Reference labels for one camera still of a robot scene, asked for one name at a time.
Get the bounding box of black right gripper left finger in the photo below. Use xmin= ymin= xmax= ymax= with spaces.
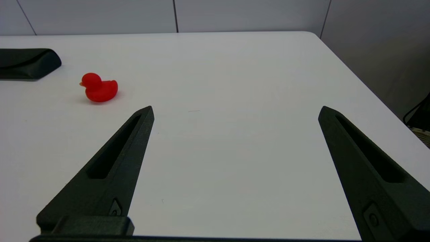
xmin=36 ymin=106 xmax=155 ymax=236

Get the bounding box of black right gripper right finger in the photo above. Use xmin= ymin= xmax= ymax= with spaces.
xmin=318 ymin=106 xmax=430 ymax=242

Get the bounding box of black glasses case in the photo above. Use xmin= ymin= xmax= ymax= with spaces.
xmin=0 ymin=48 xmax=62 ymax=81

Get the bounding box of grey woven storage basket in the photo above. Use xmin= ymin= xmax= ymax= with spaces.
xmin=408 ymin=126 xmax=430 ymax=149

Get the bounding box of red rubber duck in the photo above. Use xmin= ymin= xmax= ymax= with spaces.
xmin=79 ymin=73 xmax=119 ymax=103

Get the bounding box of black object with cable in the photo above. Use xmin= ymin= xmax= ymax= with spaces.
xmin=403 ymin=92 xmax=430 ymax=132

